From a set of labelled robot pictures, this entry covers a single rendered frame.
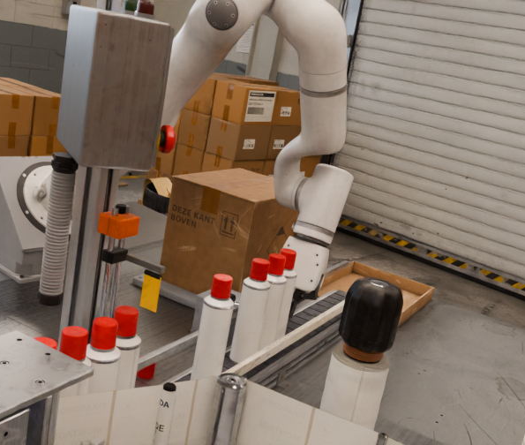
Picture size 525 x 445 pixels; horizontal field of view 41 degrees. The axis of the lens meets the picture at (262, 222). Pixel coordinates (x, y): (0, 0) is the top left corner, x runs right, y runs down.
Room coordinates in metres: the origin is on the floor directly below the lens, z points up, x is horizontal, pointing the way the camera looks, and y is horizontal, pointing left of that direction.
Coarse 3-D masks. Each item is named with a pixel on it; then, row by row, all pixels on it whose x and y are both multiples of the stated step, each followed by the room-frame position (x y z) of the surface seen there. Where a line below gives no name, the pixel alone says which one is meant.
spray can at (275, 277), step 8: (272, 256) 1.27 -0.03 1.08; (280, 256) 1.28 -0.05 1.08; (272, 264) 1.27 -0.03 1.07; (280, 264) 1.27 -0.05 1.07; (272, 272) 1.27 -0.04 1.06; (280, 272) 1.27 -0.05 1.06; (272, 280) 1.26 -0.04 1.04; (280, 280) 1.26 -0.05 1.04; (272, 288) 1.26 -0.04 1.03; (280, 288) 1.26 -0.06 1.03; (272, 296) 1.26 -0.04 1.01; (280, 296) 1.26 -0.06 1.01; (272, 304) 1.26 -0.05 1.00; (280, 304) 1.27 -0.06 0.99; (272, 312) 1.26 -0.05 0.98; (280, 312) 1.28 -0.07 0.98; (264, 320) 1.26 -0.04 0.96; (272, 320) 1.26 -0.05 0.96; (264, 328) 1.26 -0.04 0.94; (272, 328) 1.26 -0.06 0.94; (264, 336) 1.26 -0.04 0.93; (272, 336) 1.26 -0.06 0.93; (264, 344) 1.26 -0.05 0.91
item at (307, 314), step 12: (324, 300) 1.65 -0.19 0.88; (336, 300) 1.67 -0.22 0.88; (300, 312) 1.54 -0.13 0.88; (312, 312) 1.56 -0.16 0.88; (324, 312) 1.57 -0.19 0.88; (288, 324) 1.45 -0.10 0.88; (300, 324) 1.47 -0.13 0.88; (324, 324) 1.49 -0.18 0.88; (312, 336) 1.42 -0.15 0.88; (288, 348) 1.33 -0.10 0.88; (228, 360) 1.22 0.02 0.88; (252, 372) 1.19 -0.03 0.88
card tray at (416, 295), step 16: (336, 272) 1.96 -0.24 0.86; (352, 272) 2.07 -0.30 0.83; (368, 272) 2.05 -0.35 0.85; (384, 272) 2.03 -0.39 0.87; (320, 288) 1.87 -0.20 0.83; (336, 288) 1.90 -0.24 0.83; (400, 288) 2.00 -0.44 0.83; (416, 288) 1.98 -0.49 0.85; (432, 288) 1.95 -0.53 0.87; (416, 304) 1.82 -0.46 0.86; (400, 320) 1.69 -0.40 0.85
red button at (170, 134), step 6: (162, 126) 0.93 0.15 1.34; (168, 126) 0.92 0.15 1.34; (162, 132) 0.92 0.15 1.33; (168, 132) 0.91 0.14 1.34; (174, 132) 0.92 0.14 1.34; (162, 138) 0.92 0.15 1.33; (168, 138) 0.91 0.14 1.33; (174, 138) 0.92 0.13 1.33; (162, 144) 0.92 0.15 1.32; (168, 144) 0.91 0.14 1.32; (174, 144) 0.92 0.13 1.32; (162, 150) 0.92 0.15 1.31; (168, 150) 0.92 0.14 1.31
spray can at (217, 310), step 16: (224, 288) 1.09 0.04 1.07; (208, 304) 1.09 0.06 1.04; (224, 304) 1.09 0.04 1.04; (208, 320) 1.08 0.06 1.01; (224, 320) 1.09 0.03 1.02; (208, 336) 1.08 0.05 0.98; (224, 336) 1.09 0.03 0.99; (208, 352) 1.08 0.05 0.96; (224, 352) 1.10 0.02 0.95; (192, 368) 1.10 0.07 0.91; (208, 368) 1.08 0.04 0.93
